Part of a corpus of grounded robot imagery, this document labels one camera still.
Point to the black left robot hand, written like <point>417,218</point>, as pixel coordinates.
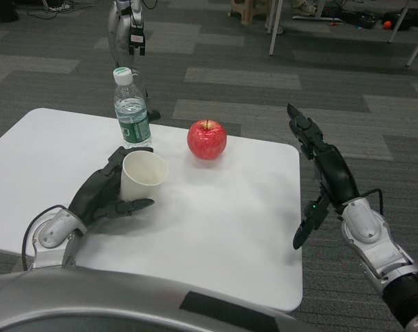
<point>94,193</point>

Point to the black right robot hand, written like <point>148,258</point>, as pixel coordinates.
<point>334,176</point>

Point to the white paper cup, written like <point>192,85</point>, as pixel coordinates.
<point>143,173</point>

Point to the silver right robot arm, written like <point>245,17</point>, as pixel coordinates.
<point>367,228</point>

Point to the clear plastic water bottle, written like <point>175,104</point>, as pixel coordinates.
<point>132,117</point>

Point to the silver robot chest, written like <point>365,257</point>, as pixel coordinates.
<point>91,297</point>

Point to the red apple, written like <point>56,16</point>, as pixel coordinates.
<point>207,140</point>

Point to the black equipment case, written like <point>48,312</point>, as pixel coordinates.
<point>362,20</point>

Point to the white desk foot bar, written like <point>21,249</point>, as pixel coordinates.
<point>315,17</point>

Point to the orange ball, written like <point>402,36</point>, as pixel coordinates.
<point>387,24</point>

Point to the silver humanoid robot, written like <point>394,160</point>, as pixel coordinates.
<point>117,24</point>

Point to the person leg with sneaker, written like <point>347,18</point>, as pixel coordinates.
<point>307,7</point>

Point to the black bag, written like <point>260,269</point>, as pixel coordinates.
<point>407,19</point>

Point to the beige plastic stool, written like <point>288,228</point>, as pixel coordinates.
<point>248,12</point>

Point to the black bulky object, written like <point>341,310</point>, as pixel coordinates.
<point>1,10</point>

